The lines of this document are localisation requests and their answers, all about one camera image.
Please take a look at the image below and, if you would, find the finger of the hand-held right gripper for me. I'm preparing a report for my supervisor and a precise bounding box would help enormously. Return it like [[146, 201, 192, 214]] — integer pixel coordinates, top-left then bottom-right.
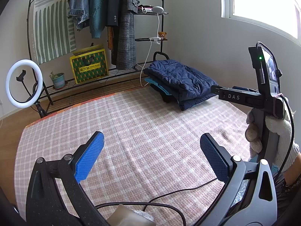
[[210, 85, 259, 95]]

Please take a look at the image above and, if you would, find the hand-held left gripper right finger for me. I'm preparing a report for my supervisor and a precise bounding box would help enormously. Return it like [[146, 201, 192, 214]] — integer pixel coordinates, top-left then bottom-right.
[[195, 133, 278, 226]]

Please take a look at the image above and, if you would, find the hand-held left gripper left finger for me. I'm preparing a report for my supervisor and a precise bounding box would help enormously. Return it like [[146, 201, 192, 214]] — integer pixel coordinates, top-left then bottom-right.
[[25, 131, 111, 226]]

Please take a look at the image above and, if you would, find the stack of dark clothes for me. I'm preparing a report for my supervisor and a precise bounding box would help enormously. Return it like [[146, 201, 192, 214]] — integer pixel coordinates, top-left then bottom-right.
[[143, 60, 220, 111]]

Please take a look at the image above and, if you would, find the person's right forearm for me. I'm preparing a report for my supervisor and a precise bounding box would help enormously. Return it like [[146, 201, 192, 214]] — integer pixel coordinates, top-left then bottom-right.
[[275, 152, 301, 217]]

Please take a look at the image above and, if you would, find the person's right hand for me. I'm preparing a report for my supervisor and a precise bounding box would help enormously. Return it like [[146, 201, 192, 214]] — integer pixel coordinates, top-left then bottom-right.
[[245, 104, 300, 172]]

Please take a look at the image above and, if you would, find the black garment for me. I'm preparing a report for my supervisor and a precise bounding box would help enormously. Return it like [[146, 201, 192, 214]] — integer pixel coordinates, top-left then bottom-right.
[[150, 85, 181, 103]]

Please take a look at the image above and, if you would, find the pink checked mat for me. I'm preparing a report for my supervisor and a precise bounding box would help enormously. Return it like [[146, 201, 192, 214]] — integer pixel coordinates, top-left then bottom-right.
[[14, 85, 259, 226]]

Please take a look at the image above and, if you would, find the teal garment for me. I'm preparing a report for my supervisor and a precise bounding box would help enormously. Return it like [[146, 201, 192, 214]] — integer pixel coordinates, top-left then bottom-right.
[[144, 76, 180, 95]]

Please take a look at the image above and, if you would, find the potted plant in teal pot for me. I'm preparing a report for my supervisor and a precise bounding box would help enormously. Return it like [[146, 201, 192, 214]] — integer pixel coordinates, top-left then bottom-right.
[[49, 71, 65, 89]]

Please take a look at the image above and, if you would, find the yellow and green bag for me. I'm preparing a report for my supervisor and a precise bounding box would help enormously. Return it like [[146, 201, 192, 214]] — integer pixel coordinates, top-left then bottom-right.
[[69, 44, 109, 85]]

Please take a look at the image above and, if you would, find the white clip lamp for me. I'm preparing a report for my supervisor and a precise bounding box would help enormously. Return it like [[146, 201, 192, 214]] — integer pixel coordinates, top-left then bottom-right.
[[140, 6, 165, 87]]

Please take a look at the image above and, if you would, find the grey plaid coat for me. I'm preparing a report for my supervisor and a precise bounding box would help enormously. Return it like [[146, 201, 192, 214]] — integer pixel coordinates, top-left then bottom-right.
[[115, 0, 139, 70]]

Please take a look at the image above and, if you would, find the orange patterned scarf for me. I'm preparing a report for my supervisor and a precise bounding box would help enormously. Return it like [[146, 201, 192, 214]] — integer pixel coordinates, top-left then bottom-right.
[[108, 26, 117, 51]]

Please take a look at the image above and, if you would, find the green striped hanging cloth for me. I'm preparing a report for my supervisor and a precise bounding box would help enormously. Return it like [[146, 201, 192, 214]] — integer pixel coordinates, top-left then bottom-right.
[[32, 0, 78, 65]]

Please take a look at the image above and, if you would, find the black jacket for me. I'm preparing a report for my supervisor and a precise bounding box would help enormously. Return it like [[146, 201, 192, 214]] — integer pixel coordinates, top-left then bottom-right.
[[105, 0, 121, 27]]

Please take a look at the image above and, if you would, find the teal knit sweater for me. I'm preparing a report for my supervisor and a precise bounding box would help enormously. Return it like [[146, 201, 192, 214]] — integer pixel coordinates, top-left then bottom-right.
[[89, 0, 107, 39]]

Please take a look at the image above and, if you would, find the denim jacket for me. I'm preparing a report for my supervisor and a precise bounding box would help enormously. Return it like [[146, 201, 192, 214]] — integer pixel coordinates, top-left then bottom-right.
[[67, 0, 92, 31]]

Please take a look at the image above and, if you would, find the black cable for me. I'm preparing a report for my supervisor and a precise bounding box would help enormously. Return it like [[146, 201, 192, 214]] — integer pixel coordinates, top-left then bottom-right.
[[94, 177, 218, 226], [256, 41, 295, 178]]

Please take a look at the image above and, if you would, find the white ring light on tripod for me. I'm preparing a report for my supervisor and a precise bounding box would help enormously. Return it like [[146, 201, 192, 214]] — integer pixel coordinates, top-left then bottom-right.
[[5, 60, 51, 118]]

